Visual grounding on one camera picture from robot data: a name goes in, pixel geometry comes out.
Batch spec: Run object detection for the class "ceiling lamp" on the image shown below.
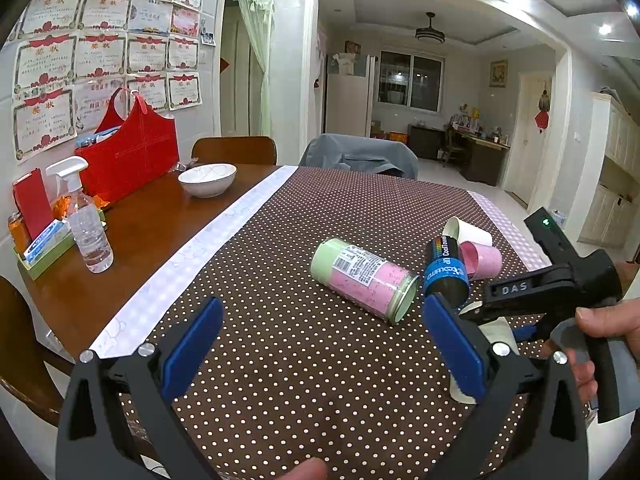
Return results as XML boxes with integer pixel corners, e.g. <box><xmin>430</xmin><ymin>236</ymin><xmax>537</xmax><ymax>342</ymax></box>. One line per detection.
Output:
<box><xmin>414</xmin><ymin>11</ymin><xmax>446</xmax><ymax>44</ymax></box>

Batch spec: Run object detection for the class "dark desk chair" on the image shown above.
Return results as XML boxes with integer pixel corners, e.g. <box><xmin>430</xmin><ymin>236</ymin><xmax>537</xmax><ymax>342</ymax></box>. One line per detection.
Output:
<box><xmin>440</xmin><ymin>127</ymin><xmax>469</xmax><ymax>169</ymax></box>

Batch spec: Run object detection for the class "white refrigerator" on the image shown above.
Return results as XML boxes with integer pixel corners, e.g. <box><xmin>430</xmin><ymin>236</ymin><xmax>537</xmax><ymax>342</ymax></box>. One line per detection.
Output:
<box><xmin>325</xmin><ymin>52</ymin><xmax>377</xmax><ymax>137</ymax></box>

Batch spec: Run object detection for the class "group of award certificates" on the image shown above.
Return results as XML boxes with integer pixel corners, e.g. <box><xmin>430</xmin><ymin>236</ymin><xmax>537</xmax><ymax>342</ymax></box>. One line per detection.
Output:
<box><xmin>10</xmin><ymin>0</ymin><xmax>212</xmax><ymax>166</ymax></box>

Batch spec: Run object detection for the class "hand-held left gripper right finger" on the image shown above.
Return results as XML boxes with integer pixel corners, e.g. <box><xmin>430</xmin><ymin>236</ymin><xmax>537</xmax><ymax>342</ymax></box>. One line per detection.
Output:
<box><xmin>422</xmin><ymin>294</ymin><xmax>592</xmax><ymax>480</ymax></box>

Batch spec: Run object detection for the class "green and pink cup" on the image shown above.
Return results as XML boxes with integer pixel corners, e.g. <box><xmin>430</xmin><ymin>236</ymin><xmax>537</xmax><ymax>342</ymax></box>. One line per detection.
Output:
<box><xmin>310</xmin><ymin>237</ymin><xmax>421</xmax><ymax>326</ymax></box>

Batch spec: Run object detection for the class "grey covered chair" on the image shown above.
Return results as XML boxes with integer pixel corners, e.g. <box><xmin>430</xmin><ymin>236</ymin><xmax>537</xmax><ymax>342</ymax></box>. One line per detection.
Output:
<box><xmin>299</xmin><ymin>133</ymin><xmax>420</xmax><ymax>181</ymax></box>

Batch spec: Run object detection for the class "person's right hand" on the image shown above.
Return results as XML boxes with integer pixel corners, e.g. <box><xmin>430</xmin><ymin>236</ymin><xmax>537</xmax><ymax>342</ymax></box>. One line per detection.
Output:
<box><xmin>542</xmin><ymin>260</ymin><xmax>640</xmax><ymax>411</ymax></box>

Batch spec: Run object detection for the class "orange packet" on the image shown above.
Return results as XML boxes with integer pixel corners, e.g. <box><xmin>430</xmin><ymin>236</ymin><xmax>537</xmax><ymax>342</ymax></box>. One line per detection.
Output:
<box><xmin>7</xmin><ymin>212</ymin><xmax>32</xmax><ymax>257</ymax></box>

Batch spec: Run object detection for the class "red hanging decoration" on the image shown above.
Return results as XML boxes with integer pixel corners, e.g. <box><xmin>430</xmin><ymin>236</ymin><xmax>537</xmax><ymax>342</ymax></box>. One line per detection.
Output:
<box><xmin>533</xmin><ymin>77</ymin><xmax>552</xmax><ymax>134</ymax></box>

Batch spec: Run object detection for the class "red bag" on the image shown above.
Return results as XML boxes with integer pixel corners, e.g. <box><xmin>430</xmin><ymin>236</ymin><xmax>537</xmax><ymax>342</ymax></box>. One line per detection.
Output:
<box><xmin>75</xmin><ymin>86</ymin><xmax>180</xmax><ymax>206</ymax></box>

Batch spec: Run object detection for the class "green tray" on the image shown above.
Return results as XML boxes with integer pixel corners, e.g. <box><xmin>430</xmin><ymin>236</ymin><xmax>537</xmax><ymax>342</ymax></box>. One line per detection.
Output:
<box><xmin>17</xmin><ymin>209</ymin><xmax>108</xmax><ymax>281</ymax></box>

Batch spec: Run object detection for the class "window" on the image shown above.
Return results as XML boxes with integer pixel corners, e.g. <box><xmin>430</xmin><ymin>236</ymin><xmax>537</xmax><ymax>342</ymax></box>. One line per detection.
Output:
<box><xmin>378</xmin><ymin>50</ymin><xmax>446</xmax><ymax>110</ymax></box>

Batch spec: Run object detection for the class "white bowl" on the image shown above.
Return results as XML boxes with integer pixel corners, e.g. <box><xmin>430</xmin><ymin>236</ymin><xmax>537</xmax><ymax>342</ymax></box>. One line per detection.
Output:
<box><xmin>177</xmin><ymin>162</ymin><xmax>238</xmax><ymax>199</ymax></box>

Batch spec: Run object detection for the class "wooden chair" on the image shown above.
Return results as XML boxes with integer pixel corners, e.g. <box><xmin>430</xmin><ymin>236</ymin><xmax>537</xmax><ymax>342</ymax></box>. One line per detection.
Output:
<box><xmin>0</xmin><ymin>275</ymin><xmax>64</xmax><ymax>429</ymax></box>
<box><xmin>191</xmin><ymin>136</ymin><xmax>278</xmax><ymax>167</ymax></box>

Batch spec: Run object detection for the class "blue tissue pack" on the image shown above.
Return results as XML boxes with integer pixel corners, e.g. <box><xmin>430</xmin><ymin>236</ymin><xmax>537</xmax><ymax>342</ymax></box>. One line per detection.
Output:
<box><xmin>22</xmin><ymin>220</ymin><xmax>74</xmax><ymax>265</ymax></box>

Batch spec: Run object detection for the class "dark wooden desk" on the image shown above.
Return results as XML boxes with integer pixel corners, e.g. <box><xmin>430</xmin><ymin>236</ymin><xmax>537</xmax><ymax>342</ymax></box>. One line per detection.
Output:
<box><xmin>407</xmin><ymin>124</ymin><xmax>511</xmax><ymax>187</ymax></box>

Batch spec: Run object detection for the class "brown polka dot tablecloth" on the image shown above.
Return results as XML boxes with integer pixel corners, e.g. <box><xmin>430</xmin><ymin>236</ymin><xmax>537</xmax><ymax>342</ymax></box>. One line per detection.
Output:
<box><xmin>87</xmin><ymin>165</ymin><xmax>557</xmax><ymax>480</ymax></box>

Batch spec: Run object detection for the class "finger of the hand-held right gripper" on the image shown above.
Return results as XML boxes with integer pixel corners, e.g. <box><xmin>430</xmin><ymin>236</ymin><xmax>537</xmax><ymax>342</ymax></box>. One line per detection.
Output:
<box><xmin>459</xmin><ymin>301</ymin><xmax>548</xmax><ymax>328</ymax></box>
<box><xmin>510</xmin><ymin>325</ymin><xmax>549</xmax><ymax>345</ymax></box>

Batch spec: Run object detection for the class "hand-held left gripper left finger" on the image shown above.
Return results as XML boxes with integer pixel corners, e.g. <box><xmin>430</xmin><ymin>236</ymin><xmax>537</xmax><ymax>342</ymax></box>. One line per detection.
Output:
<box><xmin>56</xmin><ymin>296</ymin><xmax>226</xmax><ymax>480</ymax></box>

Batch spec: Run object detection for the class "black and blue cup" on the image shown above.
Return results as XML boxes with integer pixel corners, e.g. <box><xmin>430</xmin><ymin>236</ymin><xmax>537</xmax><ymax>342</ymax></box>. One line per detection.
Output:
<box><xmin>423</xmin><ymin>235</ymin><xmax>472</xmax><ymax>309</ymax></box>

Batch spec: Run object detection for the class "white door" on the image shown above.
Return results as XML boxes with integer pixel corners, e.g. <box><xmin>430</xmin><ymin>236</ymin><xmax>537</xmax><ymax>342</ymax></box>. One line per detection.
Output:
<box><xmin>504</xmin><ymin>72</ymin><xmax>554</xmax><ymax>207</ymax></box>

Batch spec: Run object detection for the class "clear spray bottle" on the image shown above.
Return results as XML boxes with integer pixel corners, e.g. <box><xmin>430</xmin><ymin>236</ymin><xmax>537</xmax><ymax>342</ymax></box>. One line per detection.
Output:
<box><xmin>46</xmin><ymin>156</ymin><xmax>115</xmax><ymax>275</ymax></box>

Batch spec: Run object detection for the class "white paper cup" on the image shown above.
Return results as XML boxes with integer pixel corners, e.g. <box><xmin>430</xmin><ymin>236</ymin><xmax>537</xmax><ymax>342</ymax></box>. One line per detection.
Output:
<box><xmin>442</xmin><ymin>216</ymin><xmax>494</xmax><ymax>247</ymax></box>
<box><xmin>449</xmin><ymin>316</ymin><xmax>522</xmax><ymax>407</ymax></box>

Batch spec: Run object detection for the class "person's left hand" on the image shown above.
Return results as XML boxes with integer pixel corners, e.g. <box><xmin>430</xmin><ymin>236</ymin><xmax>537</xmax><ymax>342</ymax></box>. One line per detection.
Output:
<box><xmin>286</xmin><ymin>457</ymin><xmax>329</xmax><ymax>480</ymax></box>

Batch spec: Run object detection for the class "red box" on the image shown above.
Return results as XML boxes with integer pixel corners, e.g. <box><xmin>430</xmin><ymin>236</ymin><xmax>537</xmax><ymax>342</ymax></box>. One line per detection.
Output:
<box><xmin>12</xmin><ymin>170</ymin><xmax>55</xmax><ymax>241</ymax></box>

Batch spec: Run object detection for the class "cream cabinet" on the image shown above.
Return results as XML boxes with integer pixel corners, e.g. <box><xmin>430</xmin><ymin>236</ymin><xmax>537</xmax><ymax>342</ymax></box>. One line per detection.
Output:
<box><xmin>579</xmin><ymin>87</ymin><xmax>640</xmax><ymax>267</ymax></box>

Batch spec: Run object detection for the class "green curtain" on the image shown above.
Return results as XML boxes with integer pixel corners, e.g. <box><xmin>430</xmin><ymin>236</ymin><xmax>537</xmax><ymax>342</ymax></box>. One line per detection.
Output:
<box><xmin>227</xmin><ymin>0</ymin><xmax>276</xmax><ymax>139</ymax></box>

